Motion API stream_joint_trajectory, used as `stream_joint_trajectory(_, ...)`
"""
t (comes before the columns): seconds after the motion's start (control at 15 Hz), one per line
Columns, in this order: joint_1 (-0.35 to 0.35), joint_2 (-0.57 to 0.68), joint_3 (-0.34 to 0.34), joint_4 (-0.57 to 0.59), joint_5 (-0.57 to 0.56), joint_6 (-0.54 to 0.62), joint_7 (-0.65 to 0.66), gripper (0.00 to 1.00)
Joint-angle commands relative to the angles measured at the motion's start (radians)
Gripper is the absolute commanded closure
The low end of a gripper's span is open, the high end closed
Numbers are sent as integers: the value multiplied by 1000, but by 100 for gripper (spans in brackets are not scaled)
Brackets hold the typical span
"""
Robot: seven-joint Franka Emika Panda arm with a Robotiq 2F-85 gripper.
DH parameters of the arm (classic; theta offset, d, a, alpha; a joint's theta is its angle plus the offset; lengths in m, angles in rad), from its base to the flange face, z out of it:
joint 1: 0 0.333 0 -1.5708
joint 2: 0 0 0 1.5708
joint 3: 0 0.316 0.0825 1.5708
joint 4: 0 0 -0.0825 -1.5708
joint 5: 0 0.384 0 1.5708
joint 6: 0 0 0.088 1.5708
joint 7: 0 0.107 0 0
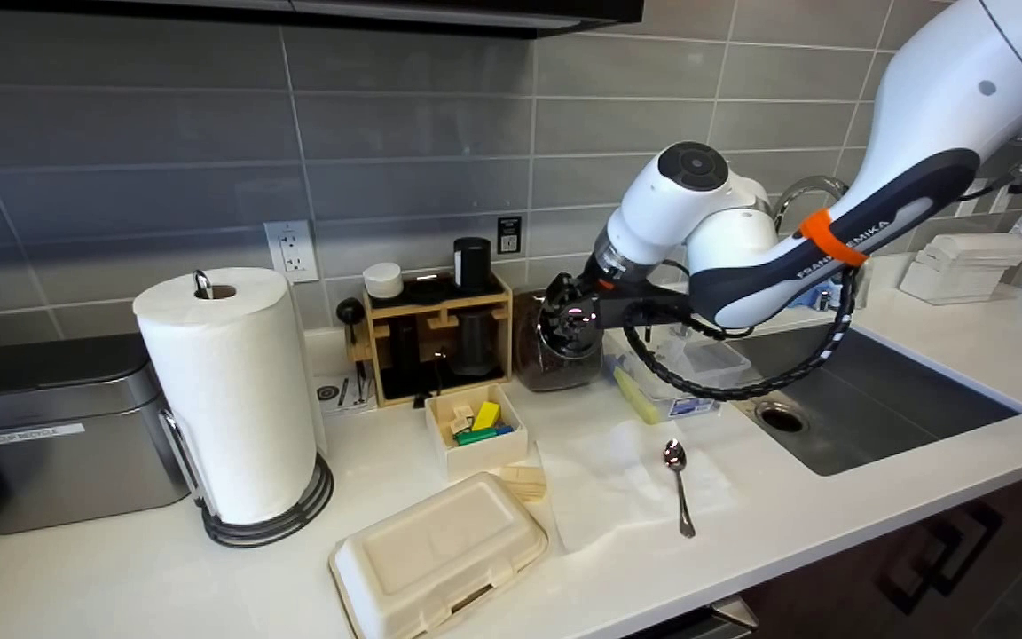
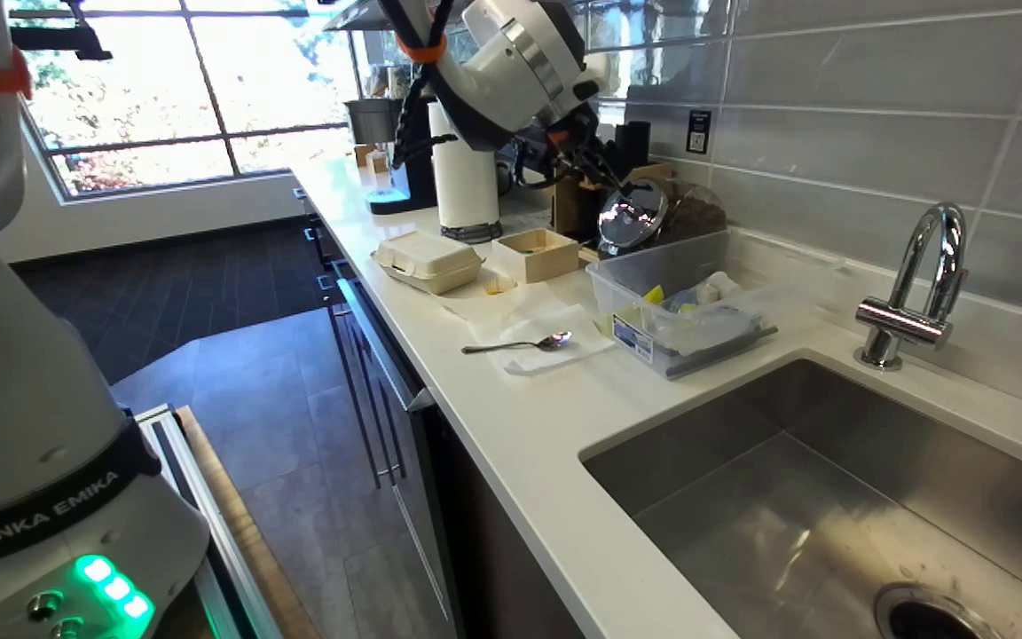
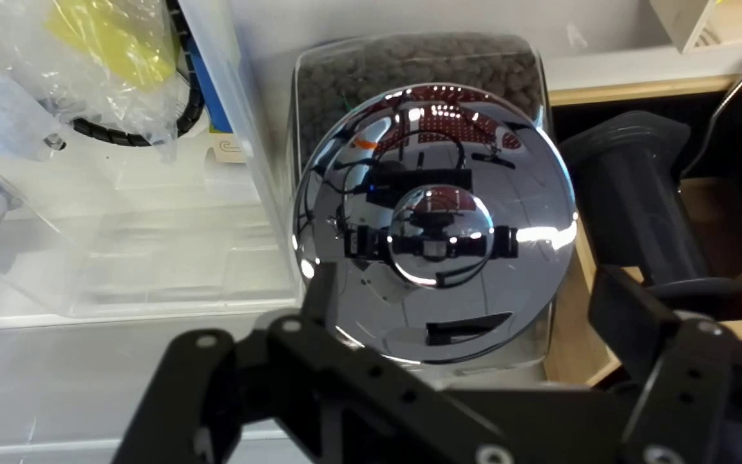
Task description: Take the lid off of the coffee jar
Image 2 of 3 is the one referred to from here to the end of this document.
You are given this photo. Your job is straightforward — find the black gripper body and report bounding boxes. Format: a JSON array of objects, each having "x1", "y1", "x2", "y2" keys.
[{"x1": 531, "y1": 99, "x2": 612, "y2": 166}]

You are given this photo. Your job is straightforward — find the chrome coffee jar lid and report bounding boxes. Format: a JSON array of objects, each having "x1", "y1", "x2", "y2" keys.
[{"x1": 594, "y1": 180, "x2": 671, "y2": 260}]

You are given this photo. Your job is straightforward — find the black coffee machine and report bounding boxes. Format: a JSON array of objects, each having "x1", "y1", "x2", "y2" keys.
[{"x1": 343, "y1": 92, "x2": 441, "y2": 216}]

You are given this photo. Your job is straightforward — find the black cup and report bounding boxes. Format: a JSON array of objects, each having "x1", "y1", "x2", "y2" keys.
[{"x1": 615, "y1": 118, "x2": 657, "y2": 171}]

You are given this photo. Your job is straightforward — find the wooden countertop rack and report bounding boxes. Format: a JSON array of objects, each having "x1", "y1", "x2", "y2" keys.
[{"x1": 543, "y1": 148, "x2": 681, "y2": 241}]

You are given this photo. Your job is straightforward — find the small wooden box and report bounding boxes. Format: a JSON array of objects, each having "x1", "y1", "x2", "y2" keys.
[{"x1": 493, "y1": 224, "x2": 584, "y2": 289}]

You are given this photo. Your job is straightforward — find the white paper towel roll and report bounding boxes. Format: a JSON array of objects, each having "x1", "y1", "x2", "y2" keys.
[{"x1": 425, "y1": 99, "x2": 503, "y2": 233}]

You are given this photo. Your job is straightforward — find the black paper towel holder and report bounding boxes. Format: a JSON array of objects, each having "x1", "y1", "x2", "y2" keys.
[{"x1": 441, "y1": 216, "x2": 511, "y2": 247}]

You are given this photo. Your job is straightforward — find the small white bottle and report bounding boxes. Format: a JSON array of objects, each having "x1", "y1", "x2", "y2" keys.
[{"x1": 696, "y1": 270, "x2": 742, "y2": 309}]

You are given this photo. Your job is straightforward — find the clear plastic bin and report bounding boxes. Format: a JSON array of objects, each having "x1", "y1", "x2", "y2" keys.
[{"x1": 584, "y1": 226, "x2": 781, "y2": 384}]

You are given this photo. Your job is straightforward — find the white takeout container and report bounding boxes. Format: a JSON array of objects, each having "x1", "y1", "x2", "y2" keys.
[{"x1": 369, "y1": 226, "x2": 486, "y2": 298}]

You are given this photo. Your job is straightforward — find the metal spoon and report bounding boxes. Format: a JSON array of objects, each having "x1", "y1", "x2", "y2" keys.
[{"x1": 458, "y1": 327, "x2": 577, "y2": 360}]

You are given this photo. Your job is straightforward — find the chrome sink faucet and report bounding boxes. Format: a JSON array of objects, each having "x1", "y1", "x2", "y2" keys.
[{"x1": 852, "y1": 200, "x2": 972, "y2": 373}]

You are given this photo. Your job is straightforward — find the dark kitchen cabinet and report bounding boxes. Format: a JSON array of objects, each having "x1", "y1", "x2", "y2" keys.
[{"x1": 303, "y1": 216, "x2": 590, "y2": 639}]

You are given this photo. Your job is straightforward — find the stainless steel sink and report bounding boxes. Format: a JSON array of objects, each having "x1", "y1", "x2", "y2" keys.
[{"x1": 577, "y1": 350, "x2": 1022, "y2": 639}]

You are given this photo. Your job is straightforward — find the robot mounting table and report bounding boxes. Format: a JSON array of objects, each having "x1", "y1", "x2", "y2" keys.
[{"x1": 131, "y1": 402, "x2": 328, "y2": 639}]

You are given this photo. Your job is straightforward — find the wall power outlet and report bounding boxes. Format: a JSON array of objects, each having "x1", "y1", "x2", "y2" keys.
[{"x1": 681, "y1": 106, "x2": 718, "y2": 161}]

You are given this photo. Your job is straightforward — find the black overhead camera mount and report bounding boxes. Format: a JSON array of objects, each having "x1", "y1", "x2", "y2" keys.
[{"x1": 6, "y1": 0, "x2": 114, "y2": 63}]

